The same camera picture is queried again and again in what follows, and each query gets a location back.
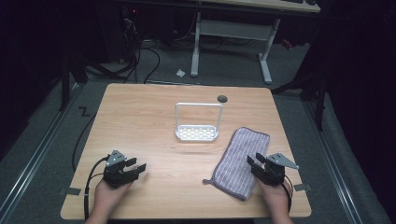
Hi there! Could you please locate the person's left hand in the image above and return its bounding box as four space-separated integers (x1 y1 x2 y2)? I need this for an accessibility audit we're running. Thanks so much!
92 178 134 216

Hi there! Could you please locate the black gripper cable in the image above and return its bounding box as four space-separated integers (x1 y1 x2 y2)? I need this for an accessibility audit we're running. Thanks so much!
83 155 110 221
281 175 294 214

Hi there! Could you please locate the black metal stand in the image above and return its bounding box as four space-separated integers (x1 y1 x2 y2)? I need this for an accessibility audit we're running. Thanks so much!
58 52 126 112
270 69 329 133

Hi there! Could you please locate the metal floor rail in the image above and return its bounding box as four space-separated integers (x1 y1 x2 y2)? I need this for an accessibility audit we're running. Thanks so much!
0 83 82 224
302 100 366 224

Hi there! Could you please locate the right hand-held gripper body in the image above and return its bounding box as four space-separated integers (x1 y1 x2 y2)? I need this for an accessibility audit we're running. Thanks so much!
251 152 301 187

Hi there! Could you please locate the white-legged desk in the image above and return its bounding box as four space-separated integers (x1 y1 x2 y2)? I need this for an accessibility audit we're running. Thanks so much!
190 0 322 85

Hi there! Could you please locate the person's right hand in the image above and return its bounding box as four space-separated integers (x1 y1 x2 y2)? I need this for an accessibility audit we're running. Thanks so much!
256 178 292 217

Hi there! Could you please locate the black zigzag floor tape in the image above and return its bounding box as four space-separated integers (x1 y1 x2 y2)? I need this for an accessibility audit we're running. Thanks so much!
78 105 92 118

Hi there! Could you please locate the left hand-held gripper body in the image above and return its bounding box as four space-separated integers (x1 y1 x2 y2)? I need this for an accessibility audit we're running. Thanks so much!
102 149 141 189

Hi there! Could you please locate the purple striped cloth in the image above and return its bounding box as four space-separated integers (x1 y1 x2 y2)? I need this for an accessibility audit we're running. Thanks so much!
202 126 271 202

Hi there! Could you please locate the black cable on floor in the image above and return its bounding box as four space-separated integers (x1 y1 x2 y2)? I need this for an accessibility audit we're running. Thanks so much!
71 113 97 172

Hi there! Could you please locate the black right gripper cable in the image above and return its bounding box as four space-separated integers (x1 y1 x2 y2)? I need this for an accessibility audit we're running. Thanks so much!
281 175 294 214

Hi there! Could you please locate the bundle of black floor cables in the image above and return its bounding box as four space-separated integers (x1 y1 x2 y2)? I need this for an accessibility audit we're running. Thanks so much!
122 17 162 85

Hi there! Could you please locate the black computer tower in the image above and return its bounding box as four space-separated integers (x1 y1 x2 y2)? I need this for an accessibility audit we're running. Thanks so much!
95 4 142 63

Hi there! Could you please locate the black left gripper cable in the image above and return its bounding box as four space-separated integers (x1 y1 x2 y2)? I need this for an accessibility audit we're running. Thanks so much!
83 155 110 221

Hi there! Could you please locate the white drying rack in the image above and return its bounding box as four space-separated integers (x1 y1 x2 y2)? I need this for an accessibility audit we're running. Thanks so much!
174 102 224 143

